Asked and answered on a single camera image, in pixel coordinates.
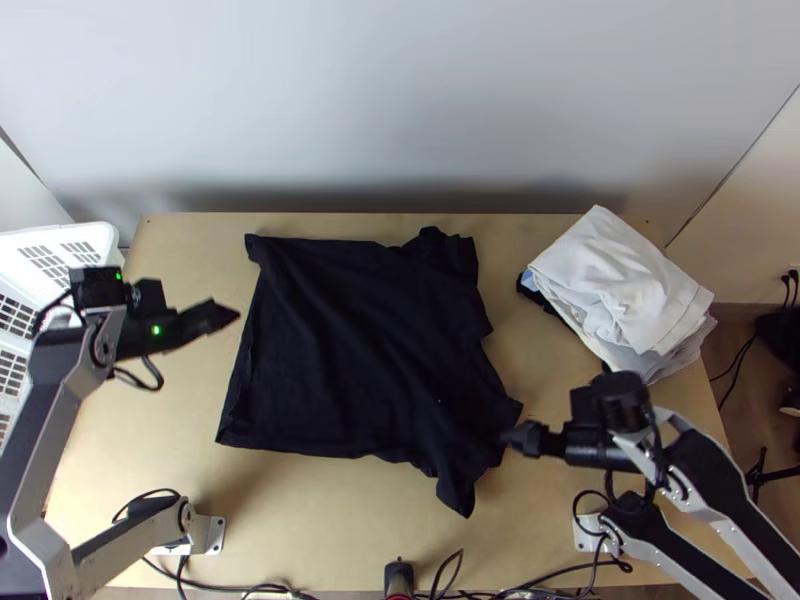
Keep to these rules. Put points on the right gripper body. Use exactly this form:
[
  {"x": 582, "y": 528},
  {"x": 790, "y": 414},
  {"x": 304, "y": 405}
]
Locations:
[{"x": 545, "y": 442}]

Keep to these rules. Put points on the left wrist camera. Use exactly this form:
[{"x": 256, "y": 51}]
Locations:
[{"x": 150, "y": 295}]

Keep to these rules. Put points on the pile of folded clothes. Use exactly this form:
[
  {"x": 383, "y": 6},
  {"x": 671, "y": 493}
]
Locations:
[{"x": 619, "y": 281}]

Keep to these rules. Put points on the white laundry basket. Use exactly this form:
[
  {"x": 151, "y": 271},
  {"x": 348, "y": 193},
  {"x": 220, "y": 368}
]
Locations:
[{"x": 94, "y": 234}]

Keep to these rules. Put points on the white wall socket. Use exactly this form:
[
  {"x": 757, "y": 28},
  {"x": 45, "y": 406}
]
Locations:
[{"x": 791, "y": 278}]

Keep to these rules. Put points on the black t-shirt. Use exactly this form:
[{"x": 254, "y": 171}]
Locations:
[{"x": 362, "y": 337}]

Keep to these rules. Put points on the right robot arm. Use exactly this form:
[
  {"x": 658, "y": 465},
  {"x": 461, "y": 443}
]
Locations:
[{"x": 712, "y": 469}]

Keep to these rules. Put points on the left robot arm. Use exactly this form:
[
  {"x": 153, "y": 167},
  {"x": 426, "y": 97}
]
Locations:
[{"x": 44, "y": 387}]

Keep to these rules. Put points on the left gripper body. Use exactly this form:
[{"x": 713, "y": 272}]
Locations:
[{"x": 186, "y": 325}]

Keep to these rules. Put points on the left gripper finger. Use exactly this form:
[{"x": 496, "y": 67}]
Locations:
[{"x": 222, "y": 315}]

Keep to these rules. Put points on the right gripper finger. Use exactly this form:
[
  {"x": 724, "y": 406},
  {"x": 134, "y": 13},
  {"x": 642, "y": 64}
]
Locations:
[{"x": 515, "y": 439}]

